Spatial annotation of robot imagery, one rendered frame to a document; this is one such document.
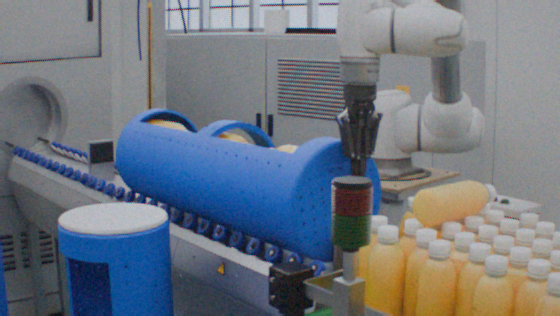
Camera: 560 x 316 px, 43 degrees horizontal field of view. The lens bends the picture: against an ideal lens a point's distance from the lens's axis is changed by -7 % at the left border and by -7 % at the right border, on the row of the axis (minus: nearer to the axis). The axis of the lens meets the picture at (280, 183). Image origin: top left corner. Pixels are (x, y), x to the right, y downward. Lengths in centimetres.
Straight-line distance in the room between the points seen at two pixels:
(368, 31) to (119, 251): 75
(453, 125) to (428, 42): 81
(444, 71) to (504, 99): 240
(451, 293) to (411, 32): 57
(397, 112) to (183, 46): 244
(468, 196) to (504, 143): 323
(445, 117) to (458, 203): 92
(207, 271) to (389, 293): 69
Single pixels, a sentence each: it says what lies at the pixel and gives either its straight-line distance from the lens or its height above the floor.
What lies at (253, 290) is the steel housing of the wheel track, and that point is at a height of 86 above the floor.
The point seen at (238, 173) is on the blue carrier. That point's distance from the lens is 180.
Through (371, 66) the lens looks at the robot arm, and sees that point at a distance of 164.
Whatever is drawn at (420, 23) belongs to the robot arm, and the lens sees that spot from 160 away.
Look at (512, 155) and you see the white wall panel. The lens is 470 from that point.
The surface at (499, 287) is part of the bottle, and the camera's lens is 126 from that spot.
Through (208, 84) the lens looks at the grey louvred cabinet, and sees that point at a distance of 449.
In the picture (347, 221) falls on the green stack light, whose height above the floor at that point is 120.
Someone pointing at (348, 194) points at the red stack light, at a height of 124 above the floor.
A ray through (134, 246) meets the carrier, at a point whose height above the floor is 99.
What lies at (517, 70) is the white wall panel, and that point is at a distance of 464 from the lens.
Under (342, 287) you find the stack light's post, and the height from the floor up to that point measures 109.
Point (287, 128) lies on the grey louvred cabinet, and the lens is 404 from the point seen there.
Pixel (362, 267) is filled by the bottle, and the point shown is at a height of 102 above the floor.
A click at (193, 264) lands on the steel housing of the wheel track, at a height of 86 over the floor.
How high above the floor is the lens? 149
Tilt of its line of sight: 12 degrees down
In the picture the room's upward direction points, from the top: straight up
